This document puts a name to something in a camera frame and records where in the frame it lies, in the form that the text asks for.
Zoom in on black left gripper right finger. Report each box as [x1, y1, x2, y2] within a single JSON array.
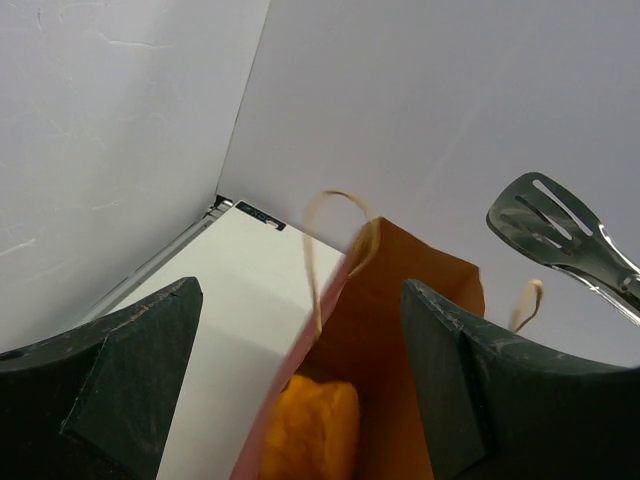
[[401, 280, 639, 479]]

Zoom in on aluminium table frame rail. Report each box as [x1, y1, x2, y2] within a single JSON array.
[[73, 195, 234, 327]]

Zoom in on large orange bread loaf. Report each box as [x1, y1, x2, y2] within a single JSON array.
[[260, 375, 360, 480]]

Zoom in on left blue corner label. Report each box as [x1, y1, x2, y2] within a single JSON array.
[[235, 201, 286, 231]]

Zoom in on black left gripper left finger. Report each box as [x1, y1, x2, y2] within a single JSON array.
[[1, 277, 203, 479]]

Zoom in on red paper bag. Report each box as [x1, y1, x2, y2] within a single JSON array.
[[231, 217, 488, 479]]

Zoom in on metal kitchen tongs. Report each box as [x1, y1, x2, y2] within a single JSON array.
[[486, 172, 639, 325]]

